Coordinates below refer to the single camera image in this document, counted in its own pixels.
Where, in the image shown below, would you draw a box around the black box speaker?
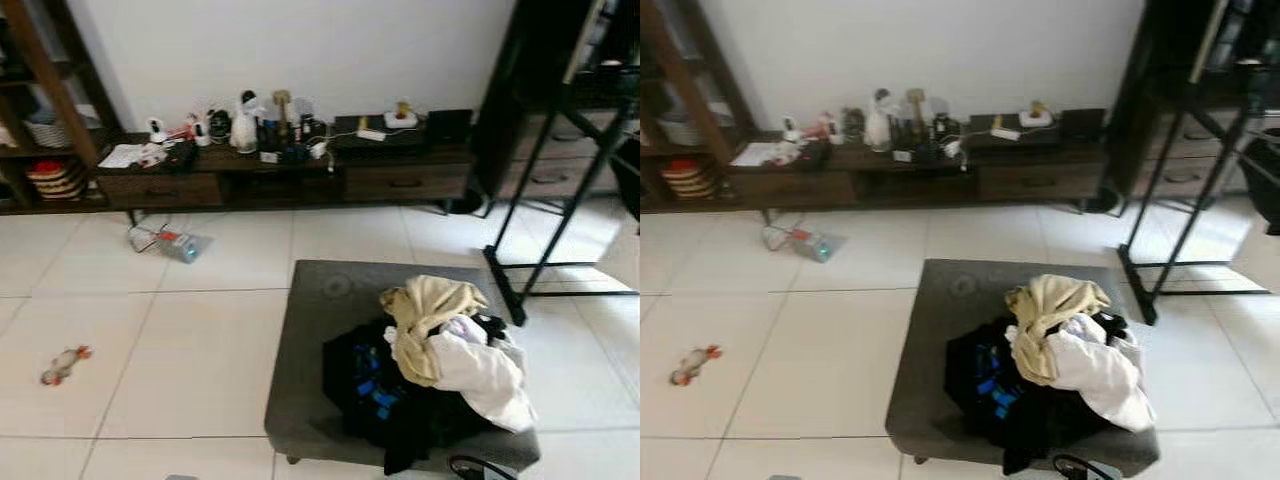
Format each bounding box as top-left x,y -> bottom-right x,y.
1060,108 -> 1106,144
425,108 -> 473,146

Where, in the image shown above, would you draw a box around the white crumpled garment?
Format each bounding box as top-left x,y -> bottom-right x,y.
1015,313 -> 1156,433
385,315 -> 538,433

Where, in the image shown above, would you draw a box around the white paper sheets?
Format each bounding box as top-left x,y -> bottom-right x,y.
98,143 -> 166,169
730,142 -> 801,168

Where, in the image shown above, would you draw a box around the grey orange plush toy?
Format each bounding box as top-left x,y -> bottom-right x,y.
40,345 -> 94,388
668,345 -> 723,388

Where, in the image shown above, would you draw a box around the red white stacked bowls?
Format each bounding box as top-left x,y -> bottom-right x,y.
30,160 -> 86,201
662,158 -> 716,201

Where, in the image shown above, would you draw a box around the black flat set-top box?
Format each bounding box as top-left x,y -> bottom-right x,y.
333,113 -> 429,151
968,113 -> 1063,151

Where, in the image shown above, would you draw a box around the white figure with black head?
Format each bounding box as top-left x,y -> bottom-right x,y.
230,90 -> 261,154
865,88 -> 894,151

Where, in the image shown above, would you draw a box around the dark wooden shelf unit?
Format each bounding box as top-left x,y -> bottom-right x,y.
0,0 -> 111,216
640,0 -> 761,216

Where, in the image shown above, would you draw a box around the beige shirt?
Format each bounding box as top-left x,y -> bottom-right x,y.
378,275 -> 491,388
1005,273 -> 1113,388

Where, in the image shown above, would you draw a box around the grey power strip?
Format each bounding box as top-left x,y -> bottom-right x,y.
150,230 -> 213,264
790,230 -> 846,263

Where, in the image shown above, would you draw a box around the black garment with blue marks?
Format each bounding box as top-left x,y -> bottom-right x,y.
322,315 -> 511,476
945,315 -> 1131,476

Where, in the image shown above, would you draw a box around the tall black cabinet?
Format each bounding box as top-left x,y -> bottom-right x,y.
470,0 -> 640,216
1100,0 -> 1280,216

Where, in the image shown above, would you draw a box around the dark wooden low cabinet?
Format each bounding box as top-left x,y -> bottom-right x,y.
95,125 -> 481,226
725,125 -> 1111,226

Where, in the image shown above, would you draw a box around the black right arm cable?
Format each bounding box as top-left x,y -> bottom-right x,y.
448,455 -> 521,480
1052,455 -> 1126,480

